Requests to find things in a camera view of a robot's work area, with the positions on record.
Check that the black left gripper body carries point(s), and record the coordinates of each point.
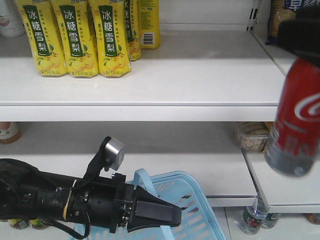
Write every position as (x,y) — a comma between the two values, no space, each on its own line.
(122,202)

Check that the white peach drink bottle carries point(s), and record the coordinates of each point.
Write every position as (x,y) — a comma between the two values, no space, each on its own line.
(11,24)

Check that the clear water bottle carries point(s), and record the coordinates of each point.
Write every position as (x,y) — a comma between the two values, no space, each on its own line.
(270,220)
(252,218)

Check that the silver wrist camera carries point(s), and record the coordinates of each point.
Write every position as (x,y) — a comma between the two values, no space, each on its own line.
(114,154)

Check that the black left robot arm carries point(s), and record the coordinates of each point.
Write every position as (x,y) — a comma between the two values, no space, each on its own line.
(28,193)

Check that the yellow pear drink bottle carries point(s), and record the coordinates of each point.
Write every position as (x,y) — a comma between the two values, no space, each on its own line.
(114,58)
(44,36)
(76,26)
(149,24)
(131,21)

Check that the white store shelf unit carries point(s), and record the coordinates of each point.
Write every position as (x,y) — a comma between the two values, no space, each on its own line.
(174,112)

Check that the breakfast biscuit bag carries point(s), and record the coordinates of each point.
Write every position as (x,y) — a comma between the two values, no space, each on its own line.
(280,10)

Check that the red coca-cola bottle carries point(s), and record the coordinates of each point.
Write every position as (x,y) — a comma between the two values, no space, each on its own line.
(293,144)

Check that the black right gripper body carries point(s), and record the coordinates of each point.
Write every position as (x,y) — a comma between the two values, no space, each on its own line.
(301,36)

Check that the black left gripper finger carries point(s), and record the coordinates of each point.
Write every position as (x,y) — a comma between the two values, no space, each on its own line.
(149,211)

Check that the clear cookie box yellow label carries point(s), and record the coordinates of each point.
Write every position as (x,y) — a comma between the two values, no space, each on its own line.
(251,136)

